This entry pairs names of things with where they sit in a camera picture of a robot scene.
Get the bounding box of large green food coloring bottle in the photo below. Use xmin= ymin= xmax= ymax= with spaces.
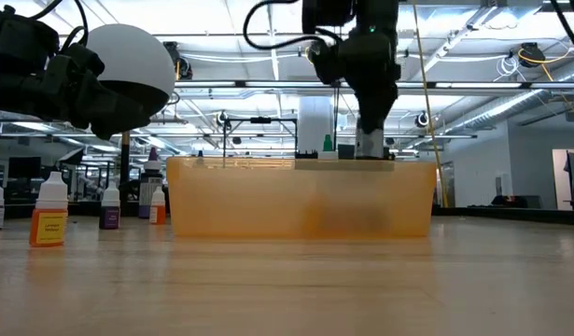
xmin=317 ymin=133 xmax=340 ymax=161

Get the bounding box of small orange food coloring bottle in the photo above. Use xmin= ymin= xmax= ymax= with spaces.
xmin=148 ymin=186 xmax=167 ymax=226

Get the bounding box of thin yellow pole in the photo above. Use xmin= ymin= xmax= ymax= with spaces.
xmin=411 ymin=0 xmax=450 ymax=209

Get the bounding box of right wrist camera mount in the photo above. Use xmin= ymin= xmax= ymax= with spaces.
xmin=308 ymin=39 xmax=357 ymax=86

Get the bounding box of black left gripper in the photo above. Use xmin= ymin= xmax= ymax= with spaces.
xmin=0 ymin=7 xmax=150 ymax=141

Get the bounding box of translucent orange plastic bin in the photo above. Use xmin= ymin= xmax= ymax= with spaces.
xmin=165 ymin=156 xmax=438 ymax=239

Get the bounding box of small lemon yellow label bottle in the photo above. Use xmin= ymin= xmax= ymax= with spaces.
xmin=28 ymin=171 xmax=69 ymax=248

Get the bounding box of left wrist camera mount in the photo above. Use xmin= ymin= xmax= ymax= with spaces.
xmin=52 ymin=42 xmax=105 ymax=83

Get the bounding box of white black sphere on pole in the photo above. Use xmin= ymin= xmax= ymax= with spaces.
xmin=83 ymin=23 xmax=176 ymax=204

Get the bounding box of small purple food coloring bottle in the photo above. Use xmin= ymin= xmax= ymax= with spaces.
xmin=99 ymin=181 xmax=121 ymax=231

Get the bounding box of dark bag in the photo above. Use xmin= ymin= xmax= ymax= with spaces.
xmin=490 ymin=194 xmax=544 ymax=210

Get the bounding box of black background rig frame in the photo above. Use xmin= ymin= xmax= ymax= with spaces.
xmin=222 ymin=117 xmax=299 ymax=160

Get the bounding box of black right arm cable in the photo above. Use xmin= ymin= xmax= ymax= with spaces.
xmin=243 ymin=0 xmax=346 ymax=51

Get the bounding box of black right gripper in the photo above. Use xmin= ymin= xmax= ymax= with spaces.
xmin=340 ymin=27 xmax=402 ymax=134

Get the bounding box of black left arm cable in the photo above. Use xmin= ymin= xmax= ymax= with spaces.
xmin=32 ymin=0 xmax=91 ymax=52

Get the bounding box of large purple food coloring bottle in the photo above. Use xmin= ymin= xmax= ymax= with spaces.
xmin=137 ymin=147 xmax=165 ymax=220

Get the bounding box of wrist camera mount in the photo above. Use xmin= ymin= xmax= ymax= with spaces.
xmin=308 ymin=39 xmax=357 ymax=86
xmin=52 ymin=42 xmax=105 ymax=83

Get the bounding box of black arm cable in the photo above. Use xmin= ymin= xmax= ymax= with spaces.
xmin=32 ymin=0 xmax=91 ymax=52
xmin=243 ymin=0 xmax=346 ymax=51

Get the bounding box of dark computer monitor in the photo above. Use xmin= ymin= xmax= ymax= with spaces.
xmin=7 ymin=156 xmax=42 ymax=181

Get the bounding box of white coiled cable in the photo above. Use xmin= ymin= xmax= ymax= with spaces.
xmin=495 ymin=55 xmax=519 ymax=83

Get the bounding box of black equipment box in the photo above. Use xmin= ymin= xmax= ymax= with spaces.
xmin=294 ymin=144 xmax=396 ymax=161

